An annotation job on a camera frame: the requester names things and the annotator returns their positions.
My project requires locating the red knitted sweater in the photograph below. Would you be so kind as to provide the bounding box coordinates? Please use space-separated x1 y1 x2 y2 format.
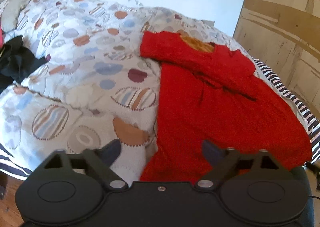
140 31 312 183

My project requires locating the patterned white duvet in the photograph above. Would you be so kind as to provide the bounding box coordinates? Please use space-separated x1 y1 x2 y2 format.
1 0 240 183

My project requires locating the striped bed sheet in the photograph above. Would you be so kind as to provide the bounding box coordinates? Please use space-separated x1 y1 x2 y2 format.
251 58 319 164

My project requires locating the black garment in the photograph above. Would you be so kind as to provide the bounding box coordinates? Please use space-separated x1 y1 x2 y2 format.
0 36 48 92

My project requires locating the wooden wardrobe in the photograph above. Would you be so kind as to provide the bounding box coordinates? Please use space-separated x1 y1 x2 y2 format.
233 0 319 117

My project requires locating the pink garment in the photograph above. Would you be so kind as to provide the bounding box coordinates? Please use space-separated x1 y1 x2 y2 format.
0 27 5 48

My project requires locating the grey white pillow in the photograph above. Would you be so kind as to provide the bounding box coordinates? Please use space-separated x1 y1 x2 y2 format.
1 0 31 32

